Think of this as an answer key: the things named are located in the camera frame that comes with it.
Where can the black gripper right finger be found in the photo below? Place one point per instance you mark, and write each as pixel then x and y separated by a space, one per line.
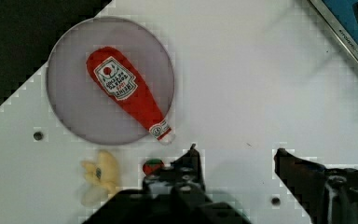
pixel 328 195

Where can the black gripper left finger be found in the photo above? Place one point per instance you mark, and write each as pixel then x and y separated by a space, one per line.
pixel 173 194

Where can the red plush ketchup bottle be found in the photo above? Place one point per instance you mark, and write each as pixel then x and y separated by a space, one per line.
pixel 122 83

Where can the grey round plate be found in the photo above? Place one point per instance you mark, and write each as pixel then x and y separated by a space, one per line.
pixel 77 101

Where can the red toy strawberry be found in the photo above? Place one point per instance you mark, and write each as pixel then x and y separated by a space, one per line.
pixel 152 165

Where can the yellow plush banana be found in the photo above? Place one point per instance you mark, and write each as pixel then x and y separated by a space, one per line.
pixel 103 177

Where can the silver toaster oven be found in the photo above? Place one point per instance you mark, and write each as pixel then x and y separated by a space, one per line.
pixel 341 17

